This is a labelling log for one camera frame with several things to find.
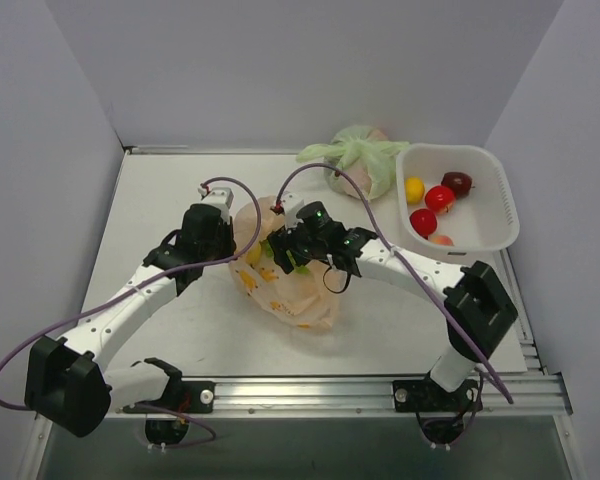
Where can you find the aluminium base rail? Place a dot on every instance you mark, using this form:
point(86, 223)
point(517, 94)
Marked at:
point(535, 395)

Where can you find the yellow lemon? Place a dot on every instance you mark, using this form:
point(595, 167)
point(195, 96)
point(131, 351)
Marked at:
point(414, 190)

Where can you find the green fruit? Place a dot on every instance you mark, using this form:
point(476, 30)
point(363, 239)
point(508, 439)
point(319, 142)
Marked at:
point(298, 268)

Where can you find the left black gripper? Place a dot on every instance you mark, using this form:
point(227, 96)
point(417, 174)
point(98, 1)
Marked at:
point(225, 240)

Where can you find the black mounting plate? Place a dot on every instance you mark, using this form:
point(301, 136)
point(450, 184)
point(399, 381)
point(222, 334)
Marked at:
point(195, 397)
point(425, 396)

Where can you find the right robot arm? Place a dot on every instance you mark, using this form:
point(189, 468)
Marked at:
point(478, 310)

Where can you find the white plastic basket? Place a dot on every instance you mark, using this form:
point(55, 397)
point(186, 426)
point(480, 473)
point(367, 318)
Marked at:
point(484, 222)

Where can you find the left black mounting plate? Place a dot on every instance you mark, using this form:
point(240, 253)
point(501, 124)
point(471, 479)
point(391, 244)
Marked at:
point(195, 397)

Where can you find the green plastic bag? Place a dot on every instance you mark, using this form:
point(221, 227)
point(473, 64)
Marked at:
point(364, 153)

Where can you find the bright red apple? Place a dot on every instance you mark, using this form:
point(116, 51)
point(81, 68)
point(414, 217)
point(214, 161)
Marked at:
point(439, 199)

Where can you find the dark red apple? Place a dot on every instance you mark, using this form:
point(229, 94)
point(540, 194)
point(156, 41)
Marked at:
point(459, 183)

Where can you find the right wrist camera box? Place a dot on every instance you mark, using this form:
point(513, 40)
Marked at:
point(288, 206)

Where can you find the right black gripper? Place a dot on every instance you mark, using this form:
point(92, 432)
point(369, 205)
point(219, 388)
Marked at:
point(282, 248)

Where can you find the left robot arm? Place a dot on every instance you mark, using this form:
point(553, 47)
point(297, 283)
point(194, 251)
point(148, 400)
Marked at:
point(69, 380)

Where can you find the yellow mango fruit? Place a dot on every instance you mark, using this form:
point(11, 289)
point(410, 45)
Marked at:
point(254, 254)

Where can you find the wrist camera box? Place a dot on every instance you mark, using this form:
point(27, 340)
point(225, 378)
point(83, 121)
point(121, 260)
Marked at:
point(288, 206)
point(220, 198)

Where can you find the peach fruit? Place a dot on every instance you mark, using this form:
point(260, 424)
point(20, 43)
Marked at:
point(442, 240)

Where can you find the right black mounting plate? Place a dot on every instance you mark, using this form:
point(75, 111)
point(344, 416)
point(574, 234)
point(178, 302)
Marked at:
point(425, 396)

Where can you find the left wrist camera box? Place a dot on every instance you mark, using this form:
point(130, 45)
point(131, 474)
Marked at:
point(220, 198)

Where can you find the orange plastic bag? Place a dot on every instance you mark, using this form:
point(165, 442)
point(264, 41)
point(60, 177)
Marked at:
point(303, 301)

